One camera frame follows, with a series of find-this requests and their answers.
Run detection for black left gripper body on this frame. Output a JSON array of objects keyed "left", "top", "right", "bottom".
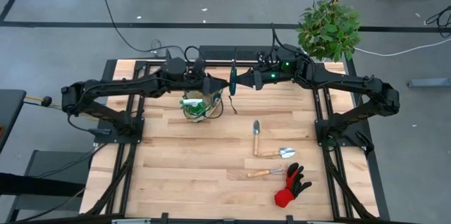
[{"left": 161, "top": 58, "right": 212, "bottom": 94}]

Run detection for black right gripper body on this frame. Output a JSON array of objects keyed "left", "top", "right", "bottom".
[{"left": 262, "top": 68, "right": 297, "bottom": 86}]

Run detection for green handled pruning shears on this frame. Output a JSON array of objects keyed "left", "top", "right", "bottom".
[{"left": 228, "top": 46, "right": 238, "bottom": 116}]

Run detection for green spray bottle white trigger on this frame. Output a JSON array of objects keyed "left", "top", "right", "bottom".
[{"left": 179, "top": 97, "right": 208, "bottom": 118}]

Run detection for narrow wooden-handled trowel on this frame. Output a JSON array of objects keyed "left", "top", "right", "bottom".
[{"left": 252, "top": 119, "right": 261, "bottom": 157}]

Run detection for wide wooden-handled trowel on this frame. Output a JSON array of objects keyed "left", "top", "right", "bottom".
[{"left": 257, "top": 147, "right": 297, "bottom": 160}]

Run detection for hand rake wooden handle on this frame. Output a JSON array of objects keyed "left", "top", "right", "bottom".
[{"left": 246, "top": 164, "right": 284, "bottom": 179}]

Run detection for red and black garden glove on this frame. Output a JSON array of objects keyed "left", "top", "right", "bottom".
[{"left": 273, "top": 162, "right": 314, "bottom": 209}]

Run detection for cream and green gardening bag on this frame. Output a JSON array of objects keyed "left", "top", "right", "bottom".
[{"left": 181, "top": 88, "right": 225, "bottom": 123}]

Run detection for black computer case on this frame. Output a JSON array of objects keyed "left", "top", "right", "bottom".
[{"left": 197, "top": 44, "right": 276, "bottom": 62}]

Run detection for green plant in black pot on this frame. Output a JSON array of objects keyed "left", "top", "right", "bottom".
[{"left": 295, "top": 0, "right": 362, "bottom": 63}]

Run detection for dark grey low shelf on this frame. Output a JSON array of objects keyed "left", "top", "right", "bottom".
[{"left": 0, "top": 149, "right": 93, "bottom": 223}]

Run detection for grey desk leg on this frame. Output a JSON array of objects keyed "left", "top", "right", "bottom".
[{"left": 407, "top": 77, "right": 451, "bottom": 89}]

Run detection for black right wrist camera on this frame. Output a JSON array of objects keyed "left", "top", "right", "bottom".
[{"left": 252, "top": 70, "right": 264, "bottom": 92}]

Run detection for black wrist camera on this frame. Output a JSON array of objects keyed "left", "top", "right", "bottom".
[
  {"left": 252, "top": 70, "right": 264, "bottom": 92},
  {"left": 192, "top": 58, "right": 207, "bottom": 77}
]

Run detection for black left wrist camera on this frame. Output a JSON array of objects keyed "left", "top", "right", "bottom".
[{"left": 192, "top": 58, "right": 207, "bottom": 77}]

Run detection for long black cable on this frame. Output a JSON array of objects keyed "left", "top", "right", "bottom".
[{"left": 97, "top": 0, "right": 188, "bottom": 60}]

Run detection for white floor cable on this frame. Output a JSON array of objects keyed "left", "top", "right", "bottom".
[{"left": 353, "top": 37, "right": 451, "bottom": 57}]

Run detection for yellow cord with black plug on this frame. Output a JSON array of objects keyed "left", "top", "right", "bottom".
[{"left": 23, "top": 94, "right": 54, "bottom": 108}]

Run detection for black coiled cable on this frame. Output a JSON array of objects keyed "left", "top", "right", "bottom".
[{"left": 425, "top": 4, "right": 451, "bottom": 39}]

